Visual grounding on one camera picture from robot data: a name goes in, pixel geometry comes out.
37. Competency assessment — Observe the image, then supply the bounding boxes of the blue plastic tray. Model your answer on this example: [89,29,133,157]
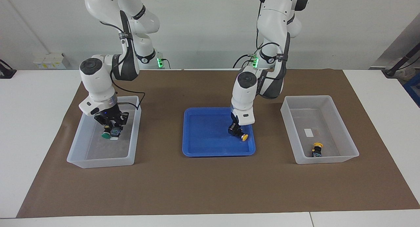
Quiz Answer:
[182,107,256,157]

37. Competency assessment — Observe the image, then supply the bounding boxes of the translucent white plastic box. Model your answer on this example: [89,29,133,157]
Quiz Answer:
[67,96,142,169]
[281,95,360,165]

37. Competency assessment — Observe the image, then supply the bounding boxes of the brown table mat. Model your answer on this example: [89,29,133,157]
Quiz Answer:
[16,69,420,218]

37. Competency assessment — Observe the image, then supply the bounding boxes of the black clamp stand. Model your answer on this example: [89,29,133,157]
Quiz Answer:
[0,59,17,79]

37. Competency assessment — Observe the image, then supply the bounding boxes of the black pole stand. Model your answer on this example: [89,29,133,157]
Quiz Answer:
[384,43,420,78]

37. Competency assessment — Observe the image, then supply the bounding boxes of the blue crate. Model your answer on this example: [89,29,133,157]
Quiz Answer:
[404,81,420,107]

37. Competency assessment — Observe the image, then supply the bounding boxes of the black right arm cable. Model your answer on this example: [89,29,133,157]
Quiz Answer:
[98,20,146,111]

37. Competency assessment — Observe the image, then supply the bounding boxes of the white wall socket boxes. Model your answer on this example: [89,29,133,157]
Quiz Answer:
[33,53,68,70]

